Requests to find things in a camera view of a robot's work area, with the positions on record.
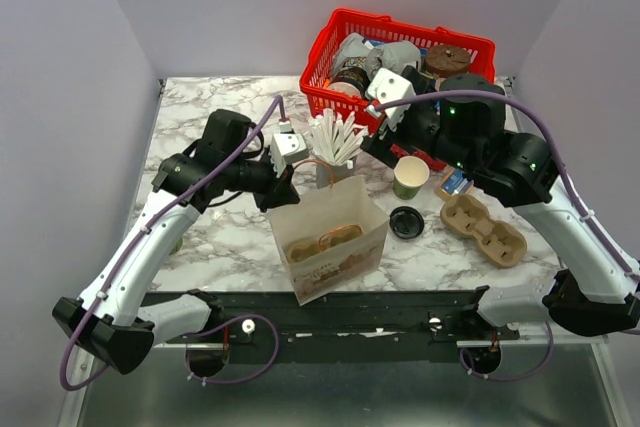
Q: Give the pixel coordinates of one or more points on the grey straw holder cup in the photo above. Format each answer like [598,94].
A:
[327,174]

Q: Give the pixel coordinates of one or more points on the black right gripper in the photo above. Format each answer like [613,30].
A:
[380,149]

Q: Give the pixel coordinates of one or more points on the black mounting base rail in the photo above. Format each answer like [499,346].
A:
[347,327]

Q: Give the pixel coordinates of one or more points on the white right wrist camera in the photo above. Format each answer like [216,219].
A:
[387,86]

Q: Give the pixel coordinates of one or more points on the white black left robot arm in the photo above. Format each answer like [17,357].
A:
[107,319]

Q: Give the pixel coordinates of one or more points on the grey wrapped bundle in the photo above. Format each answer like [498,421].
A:
[394,56]

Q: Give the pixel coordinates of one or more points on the green paper coffee cup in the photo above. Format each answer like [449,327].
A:
[176,247]

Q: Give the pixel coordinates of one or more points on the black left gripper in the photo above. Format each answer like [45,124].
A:
[280,191]

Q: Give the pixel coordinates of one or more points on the white wrapped straws bundle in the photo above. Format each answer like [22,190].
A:
[334,138]

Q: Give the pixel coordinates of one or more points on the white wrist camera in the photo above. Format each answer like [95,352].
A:
[287,149]
[387,86]

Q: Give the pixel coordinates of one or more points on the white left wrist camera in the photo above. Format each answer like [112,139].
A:
[287,149]

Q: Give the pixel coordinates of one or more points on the dark printed paper cup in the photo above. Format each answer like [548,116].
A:
[351,78]

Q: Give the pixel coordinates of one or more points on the brown cardboard cup carrier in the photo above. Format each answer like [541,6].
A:
[500,243]

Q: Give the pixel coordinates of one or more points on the blue yellow card packet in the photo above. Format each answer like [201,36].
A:
[453,183]

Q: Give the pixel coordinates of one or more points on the cream printed paper bag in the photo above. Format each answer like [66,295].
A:
[342,206]

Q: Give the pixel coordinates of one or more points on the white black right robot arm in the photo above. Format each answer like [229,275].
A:
[463,125]

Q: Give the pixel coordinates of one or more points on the brown lidded white tub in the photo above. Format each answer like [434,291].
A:
[446,60]

